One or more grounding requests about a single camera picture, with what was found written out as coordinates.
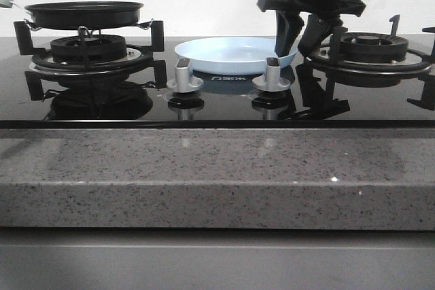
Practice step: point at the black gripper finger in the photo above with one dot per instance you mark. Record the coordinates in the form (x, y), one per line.
(317, 30)
(289, 25)

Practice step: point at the light blue plate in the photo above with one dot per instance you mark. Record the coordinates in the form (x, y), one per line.
(228, 55)

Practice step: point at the black frying pan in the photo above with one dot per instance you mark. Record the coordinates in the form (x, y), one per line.
(93, 15)

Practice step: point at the right black pan support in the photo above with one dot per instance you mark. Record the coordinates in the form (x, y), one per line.
(327, 57)

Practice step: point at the black pan support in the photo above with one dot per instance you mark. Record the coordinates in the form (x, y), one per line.
(136, 56)
(327, 57)

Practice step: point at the right black burner head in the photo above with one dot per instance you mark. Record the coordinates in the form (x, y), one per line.
(372, 47)

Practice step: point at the black burner head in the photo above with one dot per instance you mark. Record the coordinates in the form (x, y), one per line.
(100, 48)
(372, 47)

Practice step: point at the right silver stove knob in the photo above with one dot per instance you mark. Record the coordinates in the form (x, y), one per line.
(271, 80)

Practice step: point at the silver stove knob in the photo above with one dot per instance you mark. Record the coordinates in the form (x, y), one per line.
(271, 80)
(184, 80)

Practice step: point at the black glass gas hob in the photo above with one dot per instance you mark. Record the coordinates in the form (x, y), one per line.
(316, 99)

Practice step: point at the left silver stove knob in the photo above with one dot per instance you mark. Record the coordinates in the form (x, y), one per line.
(184, 80)

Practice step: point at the left black burner head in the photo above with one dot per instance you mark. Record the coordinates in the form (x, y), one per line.
(100, 48)

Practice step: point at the left black pan support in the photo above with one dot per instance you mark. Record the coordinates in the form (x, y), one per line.
(136, 56)

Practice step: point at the grey cabinet drawer front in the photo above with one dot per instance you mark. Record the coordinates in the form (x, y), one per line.
(34, 258)

